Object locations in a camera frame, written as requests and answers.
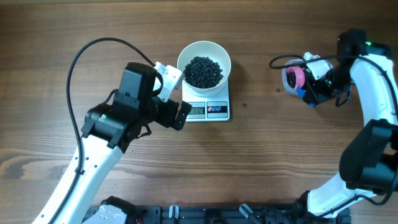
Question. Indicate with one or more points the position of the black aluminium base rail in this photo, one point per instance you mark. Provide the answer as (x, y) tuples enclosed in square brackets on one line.
[(155, 214)]

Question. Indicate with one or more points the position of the white digital kitchen scale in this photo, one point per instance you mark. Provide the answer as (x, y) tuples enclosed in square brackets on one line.
[(210, 106)]

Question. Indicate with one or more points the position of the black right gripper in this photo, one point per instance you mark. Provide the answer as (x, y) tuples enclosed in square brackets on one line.
[(313, 90)]

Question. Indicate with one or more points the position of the white plastic bowl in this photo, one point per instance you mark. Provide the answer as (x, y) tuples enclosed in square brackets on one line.
[(206, 49)]

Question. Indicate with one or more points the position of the black beans in bowl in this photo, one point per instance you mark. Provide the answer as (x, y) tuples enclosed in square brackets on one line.
[(203, 73)]

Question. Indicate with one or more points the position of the pink scoop with blue handle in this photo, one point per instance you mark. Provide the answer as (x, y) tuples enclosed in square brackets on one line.
[(293, 79)]

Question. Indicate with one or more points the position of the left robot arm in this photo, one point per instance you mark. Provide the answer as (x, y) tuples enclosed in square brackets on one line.
[(103, 140)]

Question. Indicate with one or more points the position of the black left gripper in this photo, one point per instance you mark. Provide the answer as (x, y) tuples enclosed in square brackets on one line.
[(173, 113)]

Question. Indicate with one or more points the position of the clear container of black beans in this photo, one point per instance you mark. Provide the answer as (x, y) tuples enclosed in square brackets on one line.
[(308, 76)]

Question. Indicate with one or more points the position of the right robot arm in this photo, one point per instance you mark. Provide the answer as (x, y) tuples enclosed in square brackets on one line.
[(365, 170)]

